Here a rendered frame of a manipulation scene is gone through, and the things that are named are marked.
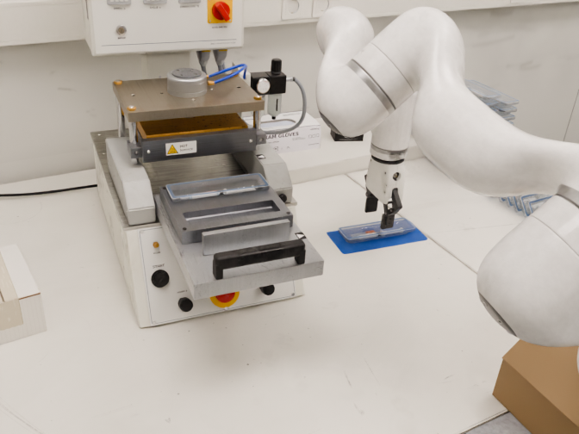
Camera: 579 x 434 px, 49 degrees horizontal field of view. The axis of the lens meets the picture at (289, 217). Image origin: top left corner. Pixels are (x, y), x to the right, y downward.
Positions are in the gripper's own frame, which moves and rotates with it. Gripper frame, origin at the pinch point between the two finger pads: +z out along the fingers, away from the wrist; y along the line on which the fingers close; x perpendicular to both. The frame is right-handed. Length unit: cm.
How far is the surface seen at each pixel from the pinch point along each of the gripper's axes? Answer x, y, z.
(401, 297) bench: 6.4, -23.3, 5.9
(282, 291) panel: 30.8, -16.3, 3.8
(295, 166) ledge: 8.4, 31.9, 1.5
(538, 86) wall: -117, 79, 4
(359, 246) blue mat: 6.1, -3.3, 5.9
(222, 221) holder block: 45, -22, -19
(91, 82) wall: 57, 56, -18
